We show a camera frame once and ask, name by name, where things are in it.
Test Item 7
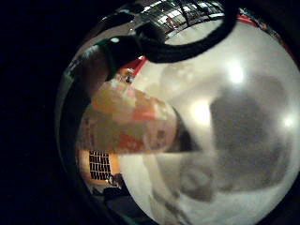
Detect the red bar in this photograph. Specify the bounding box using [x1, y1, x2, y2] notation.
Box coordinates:
[235, 13, 262, 28]
[119, 55, 149, 77]

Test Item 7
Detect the window with dark frames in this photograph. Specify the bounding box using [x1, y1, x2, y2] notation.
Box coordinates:
[137, 1, 226, 34]

